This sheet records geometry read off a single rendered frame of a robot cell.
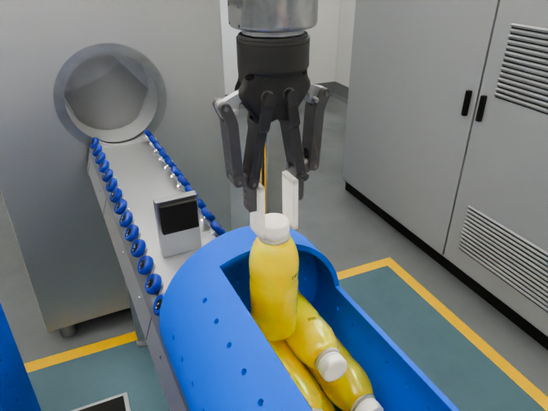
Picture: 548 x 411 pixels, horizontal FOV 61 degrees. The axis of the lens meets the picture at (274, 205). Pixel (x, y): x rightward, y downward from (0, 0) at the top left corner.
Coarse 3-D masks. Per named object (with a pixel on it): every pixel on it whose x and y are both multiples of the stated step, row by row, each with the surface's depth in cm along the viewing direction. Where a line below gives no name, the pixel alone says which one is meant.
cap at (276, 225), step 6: (270, 216) 59; (276, 216) 59; (282, 216) 58; (270, 222) 57; (276, 222) 57; (282, 222) 57; (288, 222) 57; (270, 228) 56; (276, 228) 56; (282, 228) 56; (288, 228) 57; (270, 234) 57; (276, 234) 56; (282, 234) 57; (270, 240) 57; (276, 240) 57
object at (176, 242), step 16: (192, 192) 110; (160, 208) 105; (176, 208) 107; (192, 208) 109; (160, 224) 109; (176, 224) 109; (192, 224) 111; (160, 240) 111; (176, 240) 113; (192, 240) 115
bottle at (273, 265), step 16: (256, 240) 59; (288, 240) 58; (256, 256) 58; (272, 256) 57; (288, 256) 58; (256, 272) 59; (272, 272) 58; (288, 272) 58; (256, 288) 60; (272, 288) 59; (288, 288) 60; (256, 304) 62; (272, 304) 60; (288, 304) 61; (256, 320) 63; (272, 320) 62; (288, 320) 63; (272, 336) 63; (288, 336) 64
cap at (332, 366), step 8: (336, 352) 64; (320, 360) 63; (328, 360) 62; (336, 360) 62; (344, 360) 63; (320, 368) 63; (328, 368) 62; (336, 368) 63; (344, 368) 63; (328, 376) 63; (336, 376) 63
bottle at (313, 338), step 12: (300, 300) 71; (300, 312) 68; (312, 312) 69; (300, 324) 67; (312, 324) 66; (324, 324) 67; (300, 336) 65; (312, 336) 65; (324, 336) 65; (300, 348) 65; (312, 348) 64; (324, 348) 64; (336, 348) 64; (300, 360) 66; (312, 360) 64
